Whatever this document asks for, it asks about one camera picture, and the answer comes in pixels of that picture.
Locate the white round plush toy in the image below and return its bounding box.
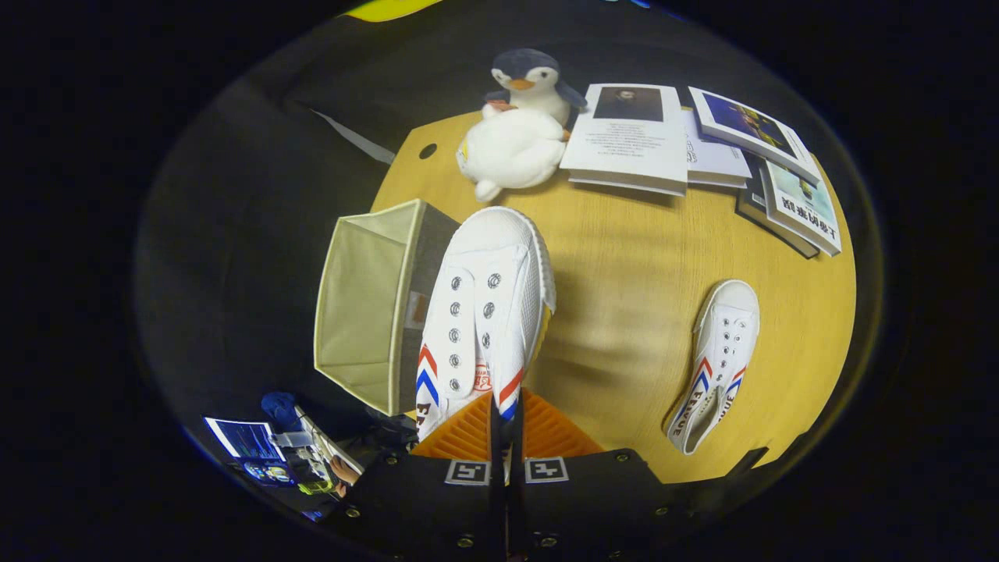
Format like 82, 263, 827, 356
456, 108, 572, 203

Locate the dark cover book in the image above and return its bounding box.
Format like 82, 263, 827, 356
735, 152, 820, 259

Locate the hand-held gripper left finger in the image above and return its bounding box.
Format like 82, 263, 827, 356
343, 390, 504, 562

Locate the white book with portrait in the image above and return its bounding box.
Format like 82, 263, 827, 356
560, 83, 690, 197

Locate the plain white book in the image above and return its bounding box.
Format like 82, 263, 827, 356
681, 107, 753, 189

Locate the white canvas shoe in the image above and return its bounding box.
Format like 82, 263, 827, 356
664, 279, 761, 457
414, 206, 557, 447

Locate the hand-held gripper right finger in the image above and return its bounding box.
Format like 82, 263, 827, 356
507, 389, 689, 562

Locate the blue cover book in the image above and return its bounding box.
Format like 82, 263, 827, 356
688, 86, 823, 187

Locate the penguin plush toy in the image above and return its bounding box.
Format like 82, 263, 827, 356
484, 48, 588, 127

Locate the blue cloth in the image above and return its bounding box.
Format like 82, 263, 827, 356
261, 391, 302, 432

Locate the beige fabric storage box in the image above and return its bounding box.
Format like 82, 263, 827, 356
314, 198, 463, 417

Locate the blue lit screen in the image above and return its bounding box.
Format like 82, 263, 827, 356
204, 417, 286, 462

